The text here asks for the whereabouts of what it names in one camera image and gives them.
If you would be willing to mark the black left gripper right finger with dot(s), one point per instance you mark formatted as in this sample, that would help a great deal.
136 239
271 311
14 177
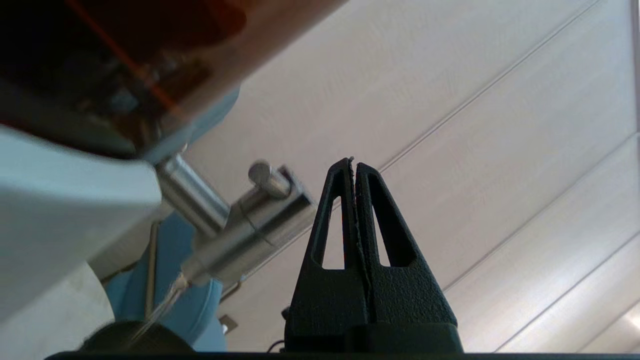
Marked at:
415 305

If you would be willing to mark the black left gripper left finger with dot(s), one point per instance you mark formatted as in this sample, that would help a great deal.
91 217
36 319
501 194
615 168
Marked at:
325 305

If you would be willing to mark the steel dispenser tap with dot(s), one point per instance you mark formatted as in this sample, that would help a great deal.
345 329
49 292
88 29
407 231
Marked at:
250 225

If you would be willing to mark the teal upholstered booth bench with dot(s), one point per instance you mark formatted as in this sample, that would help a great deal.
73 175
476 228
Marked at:
195 305

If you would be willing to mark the large white tea dispenser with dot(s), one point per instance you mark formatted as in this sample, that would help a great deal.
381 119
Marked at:
65 200

